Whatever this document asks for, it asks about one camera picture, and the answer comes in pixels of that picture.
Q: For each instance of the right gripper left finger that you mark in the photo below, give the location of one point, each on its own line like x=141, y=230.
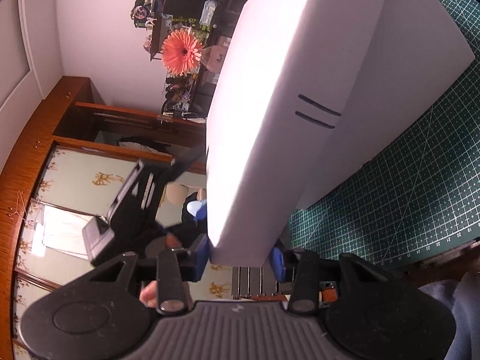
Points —
x=172, y=270

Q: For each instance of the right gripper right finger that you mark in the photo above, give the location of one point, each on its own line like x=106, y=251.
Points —
x=306, y=271

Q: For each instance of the white box lid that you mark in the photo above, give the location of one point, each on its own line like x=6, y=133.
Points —
x=289, y=71

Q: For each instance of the person left hand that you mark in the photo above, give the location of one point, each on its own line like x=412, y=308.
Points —
x=148, y=295

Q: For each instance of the blue white ceramic humidifier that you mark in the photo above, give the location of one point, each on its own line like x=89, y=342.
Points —
x=197, y=209

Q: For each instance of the green cutting mat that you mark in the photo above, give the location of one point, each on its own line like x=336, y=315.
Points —
x=418, y=198

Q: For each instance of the pink gerbera flower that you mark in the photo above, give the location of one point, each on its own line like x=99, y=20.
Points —
x=181, y=52

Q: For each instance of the pink tea bottle vase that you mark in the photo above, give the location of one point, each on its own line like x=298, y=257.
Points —
x=213, y=57

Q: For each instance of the white storage box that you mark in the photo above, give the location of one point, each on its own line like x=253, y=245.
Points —
x=416, y=54

